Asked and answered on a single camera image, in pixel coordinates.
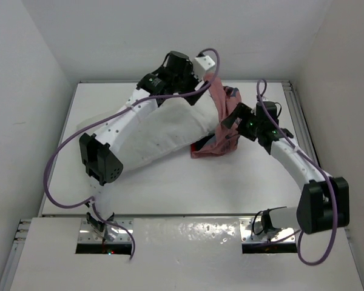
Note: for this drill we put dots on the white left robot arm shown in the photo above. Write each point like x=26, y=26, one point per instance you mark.
x=99, y=149

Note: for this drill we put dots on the aluminium frame rail right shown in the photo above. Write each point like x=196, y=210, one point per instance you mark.
x=301, y=129

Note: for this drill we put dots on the aluminium frame rail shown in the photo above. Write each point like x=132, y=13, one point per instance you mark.
x=15, y=254
x=301, y=129

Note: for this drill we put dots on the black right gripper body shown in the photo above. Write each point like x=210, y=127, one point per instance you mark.
x=242, y=120

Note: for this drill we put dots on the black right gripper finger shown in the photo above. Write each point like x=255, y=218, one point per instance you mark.
x=241, y=109
x=231, y=120

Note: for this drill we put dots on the white pillow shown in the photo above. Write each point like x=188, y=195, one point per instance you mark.
x=174, y=125

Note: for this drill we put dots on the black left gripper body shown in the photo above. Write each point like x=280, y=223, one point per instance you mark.
x=186, y=80

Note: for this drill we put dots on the red pink patterned pillowcase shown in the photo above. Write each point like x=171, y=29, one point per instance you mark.
x=223, y=140

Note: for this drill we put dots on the white front cover board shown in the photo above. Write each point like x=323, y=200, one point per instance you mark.
x=173, y=254

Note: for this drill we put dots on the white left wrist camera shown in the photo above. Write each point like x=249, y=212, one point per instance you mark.
x=201, y=65

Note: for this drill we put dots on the aluminium frame rail left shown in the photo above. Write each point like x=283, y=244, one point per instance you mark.
x=15, y=254

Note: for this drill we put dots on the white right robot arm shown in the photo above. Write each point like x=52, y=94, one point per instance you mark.
x=323, y=198

